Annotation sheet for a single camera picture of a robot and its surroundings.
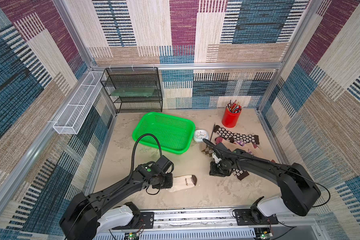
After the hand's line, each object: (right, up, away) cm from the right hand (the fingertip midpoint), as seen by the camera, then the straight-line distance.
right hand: (214, 175), depth 85 cm
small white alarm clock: (-6, +22, +17) cm, 28 cm away
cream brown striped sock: (-17, -4, +1) cm, 18 cm away
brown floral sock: (+17, +20, +19) cm, 32 cm away
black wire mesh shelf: (-51, +53, +20) cm, 76 cm away
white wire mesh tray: (-85, +30, +5) cm, 90 cm away
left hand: (-23, -3, -6) cm, 24 cm away
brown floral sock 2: (+15, 0, +2) cm, 16 cm away
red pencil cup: (+16, +35, +19) cm, 43 cm away
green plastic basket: (-22, +22, +21) cm, 38 cm away
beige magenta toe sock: (+13, +16, +12) cm, 24 cm away
